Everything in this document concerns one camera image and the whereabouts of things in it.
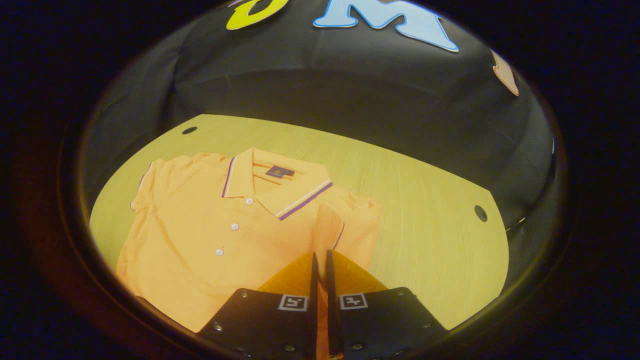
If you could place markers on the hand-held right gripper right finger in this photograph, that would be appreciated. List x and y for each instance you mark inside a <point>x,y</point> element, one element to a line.
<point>331,300</point>

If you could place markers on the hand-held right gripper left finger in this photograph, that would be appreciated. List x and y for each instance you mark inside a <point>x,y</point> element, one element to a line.
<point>314,300</point>

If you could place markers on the orange T-shirt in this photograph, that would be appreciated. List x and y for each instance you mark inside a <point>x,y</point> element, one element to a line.
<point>200,240</point>

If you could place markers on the black backdrop cloth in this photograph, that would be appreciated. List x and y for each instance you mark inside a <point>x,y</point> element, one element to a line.
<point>325,85</point>

